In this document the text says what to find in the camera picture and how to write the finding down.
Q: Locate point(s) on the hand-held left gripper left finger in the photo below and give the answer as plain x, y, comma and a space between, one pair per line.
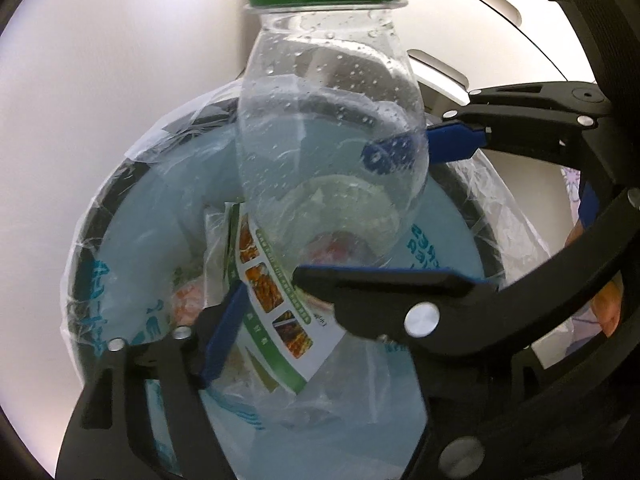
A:
225, 335

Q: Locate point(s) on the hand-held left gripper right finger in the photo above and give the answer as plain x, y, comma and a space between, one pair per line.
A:
450, 410

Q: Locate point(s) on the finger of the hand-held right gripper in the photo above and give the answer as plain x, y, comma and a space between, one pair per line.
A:
375, 295
450, 140

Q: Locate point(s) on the green bordered paper leaflet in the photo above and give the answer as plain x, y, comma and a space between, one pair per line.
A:
280, 320

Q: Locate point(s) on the trash bin with plastic liner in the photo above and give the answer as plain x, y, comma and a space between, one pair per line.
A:
510, 220

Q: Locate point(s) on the clear plastic bottle green cap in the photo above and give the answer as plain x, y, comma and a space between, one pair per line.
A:
320, 85

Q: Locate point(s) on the round black trash bin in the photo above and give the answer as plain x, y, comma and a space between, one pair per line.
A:
102, 217

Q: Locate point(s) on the person's right hand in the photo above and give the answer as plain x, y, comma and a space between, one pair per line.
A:
607, 307

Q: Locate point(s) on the white nightstand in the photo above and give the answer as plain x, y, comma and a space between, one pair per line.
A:
500, 45

